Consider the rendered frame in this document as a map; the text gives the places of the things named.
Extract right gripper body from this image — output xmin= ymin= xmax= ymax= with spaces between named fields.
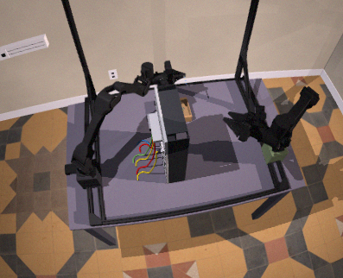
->
xmin=154 ymin=60 xmax=173 ymax=86

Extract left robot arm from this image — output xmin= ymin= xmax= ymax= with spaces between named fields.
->
xmin=252 ymin=86 xmax=320 ymax=153

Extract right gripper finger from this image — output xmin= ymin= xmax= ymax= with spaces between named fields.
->
xmin=171 ymin=75 xmax=186 ymax=84
xmin=172 ymin=69 xmax=186 ymax=79

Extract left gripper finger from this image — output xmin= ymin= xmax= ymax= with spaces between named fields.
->
xmin=228 ymin=111 xmax=249 ymax=121
xmin=223 ymin=117 xmax=245 ymax=137

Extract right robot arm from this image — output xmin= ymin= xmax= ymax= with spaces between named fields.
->
xmin=71 ymin=62 xmax=155 ymax=177

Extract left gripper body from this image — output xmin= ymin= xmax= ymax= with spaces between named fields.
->
xmin=239 ymin=112 xmax=269 ymax=142

